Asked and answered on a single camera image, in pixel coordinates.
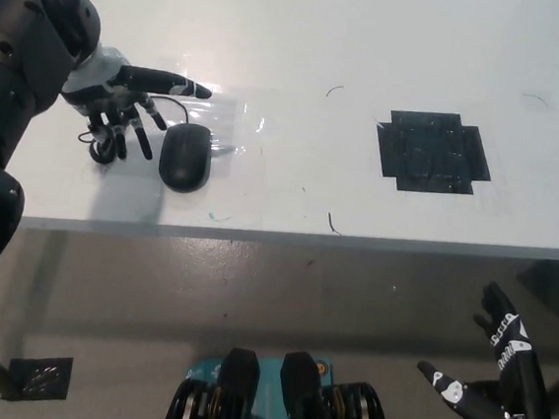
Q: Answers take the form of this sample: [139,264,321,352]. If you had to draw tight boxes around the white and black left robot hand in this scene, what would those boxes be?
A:
[55,41,216,168]

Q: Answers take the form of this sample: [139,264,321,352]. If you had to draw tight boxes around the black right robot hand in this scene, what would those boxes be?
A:
[411,274,559,419]

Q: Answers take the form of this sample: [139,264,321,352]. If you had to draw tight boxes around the black computer mouse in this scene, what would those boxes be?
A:
[156,120,216,196]

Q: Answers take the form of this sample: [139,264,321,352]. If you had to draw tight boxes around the clear plastic tape sheet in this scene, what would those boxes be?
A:
[153,52,275,189]

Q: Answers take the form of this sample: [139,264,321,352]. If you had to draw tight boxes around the black tape patch on table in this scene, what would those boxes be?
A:
[371,105,498,202]

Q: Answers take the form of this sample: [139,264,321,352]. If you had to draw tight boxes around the black tape patch on floor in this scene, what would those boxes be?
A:
[0,350,75,407]

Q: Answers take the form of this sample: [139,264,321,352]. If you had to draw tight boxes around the black mouse cable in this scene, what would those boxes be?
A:
[75,87,195,175]

